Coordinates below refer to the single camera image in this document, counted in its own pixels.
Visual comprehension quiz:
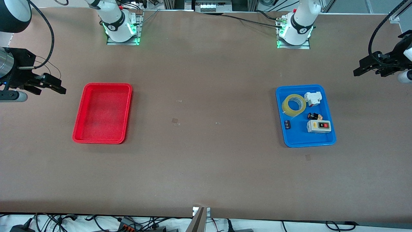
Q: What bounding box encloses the black cable on table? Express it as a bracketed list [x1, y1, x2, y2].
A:
[220, 10, 284, 28]

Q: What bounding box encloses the yellow clear tape roll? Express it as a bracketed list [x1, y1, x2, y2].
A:
[282, 94, 307, 116]

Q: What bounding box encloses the black looped floor cable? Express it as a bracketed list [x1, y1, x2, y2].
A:
[324, 220, 358, 231]

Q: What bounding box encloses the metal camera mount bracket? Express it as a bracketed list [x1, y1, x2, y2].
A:
[186, 206, 211, 232]

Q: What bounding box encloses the red plastic tray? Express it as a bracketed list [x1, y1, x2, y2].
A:
[72, 82, 133, 144]

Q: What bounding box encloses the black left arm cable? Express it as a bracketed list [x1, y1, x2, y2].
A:
[368, 0, 411, 67]

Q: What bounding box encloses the grey switch box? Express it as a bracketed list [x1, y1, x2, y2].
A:
[306, 120, 332, 133]

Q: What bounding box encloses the black power adapter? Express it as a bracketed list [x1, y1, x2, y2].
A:
[9, 224, 36, 232]

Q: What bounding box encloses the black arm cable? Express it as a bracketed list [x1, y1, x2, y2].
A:
[19, 0, 55, 70]
[368, 0, 411, 67]

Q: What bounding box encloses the orange black connector box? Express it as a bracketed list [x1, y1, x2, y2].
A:
[117, 217, 143, 232]

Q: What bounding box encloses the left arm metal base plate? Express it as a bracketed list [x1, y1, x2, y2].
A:
[276, 19, 311, 50]

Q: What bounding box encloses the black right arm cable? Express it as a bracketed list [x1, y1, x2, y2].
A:
[19, 0, 55, 70]

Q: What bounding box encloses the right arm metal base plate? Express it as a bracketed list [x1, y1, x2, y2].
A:
[106, 10, 144, 46]

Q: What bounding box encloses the grey power strip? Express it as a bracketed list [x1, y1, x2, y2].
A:
[192, 0, 233, 13]

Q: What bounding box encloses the white circuit breaker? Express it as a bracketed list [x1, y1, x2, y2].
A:
[304, 92, 323, 107]

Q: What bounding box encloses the blue plastic tray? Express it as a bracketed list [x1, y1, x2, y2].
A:
[276, 84, 337, 148]

